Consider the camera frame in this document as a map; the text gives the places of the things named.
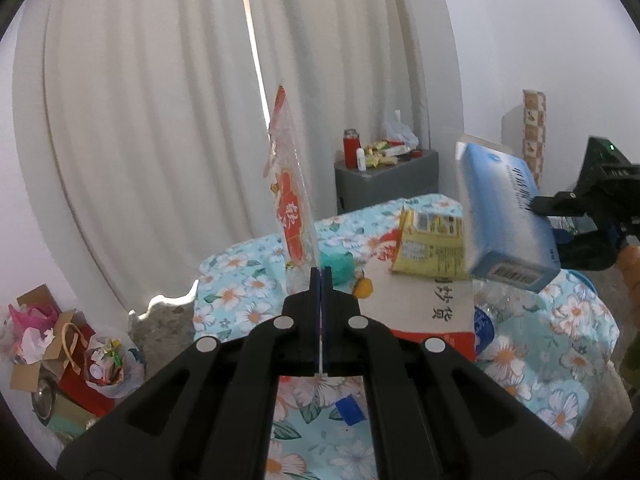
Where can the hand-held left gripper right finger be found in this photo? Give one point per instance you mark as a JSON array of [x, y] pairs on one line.
[[327, 320]]

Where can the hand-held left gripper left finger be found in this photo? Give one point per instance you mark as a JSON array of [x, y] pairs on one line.
[[314, 320]]

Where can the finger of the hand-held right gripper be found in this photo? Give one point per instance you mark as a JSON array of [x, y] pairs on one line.
[[585, 252], [555, 205]]

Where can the blue tissue box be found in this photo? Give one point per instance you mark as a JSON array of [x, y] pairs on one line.
[[500, 210]]

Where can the clear plastic bag red print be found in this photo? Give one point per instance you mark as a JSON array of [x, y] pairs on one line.
[[290, 200]]

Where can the person's right hand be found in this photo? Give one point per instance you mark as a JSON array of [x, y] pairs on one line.
[[630, 270]]

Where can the teal crumpled ball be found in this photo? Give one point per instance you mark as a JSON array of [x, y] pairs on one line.
[[337, 267]]

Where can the patterned tall box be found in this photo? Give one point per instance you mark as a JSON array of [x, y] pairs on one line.
[[534, 130]]

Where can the floral bed sheet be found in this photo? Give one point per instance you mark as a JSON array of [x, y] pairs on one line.
[[235, 295]]

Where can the white red paper bag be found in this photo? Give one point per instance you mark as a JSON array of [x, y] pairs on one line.
[[420, 310]]

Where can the yellow snack packet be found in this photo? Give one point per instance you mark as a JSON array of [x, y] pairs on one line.
[[430, 245]]

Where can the grey nightstand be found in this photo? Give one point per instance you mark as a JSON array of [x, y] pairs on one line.
[[385, 185]]

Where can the small white bottle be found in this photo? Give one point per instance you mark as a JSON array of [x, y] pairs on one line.
[[361, 161]]

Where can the white plastic bag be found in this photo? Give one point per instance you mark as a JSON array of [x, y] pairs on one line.
[[400, 132]]

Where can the red thermos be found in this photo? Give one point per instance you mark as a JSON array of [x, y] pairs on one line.
[[350, 150]]

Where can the pile of snack packets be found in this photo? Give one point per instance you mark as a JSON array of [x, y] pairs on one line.
[[387, 152]]

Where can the clear bag of wrappers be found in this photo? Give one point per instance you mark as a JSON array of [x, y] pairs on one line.
[[115, 370]]

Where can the white curtain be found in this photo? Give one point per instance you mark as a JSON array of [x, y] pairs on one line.
[[350, 60], [140, 135]]

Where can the metal bowl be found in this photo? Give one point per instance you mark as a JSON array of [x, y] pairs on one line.
[[44, 402]]

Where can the pink tissue paper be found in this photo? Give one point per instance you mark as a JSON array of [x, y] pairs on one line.
[[27, 325]]

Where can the cardboard box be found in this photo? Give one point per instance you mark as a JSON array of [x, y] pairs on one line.
[[30, 380]]

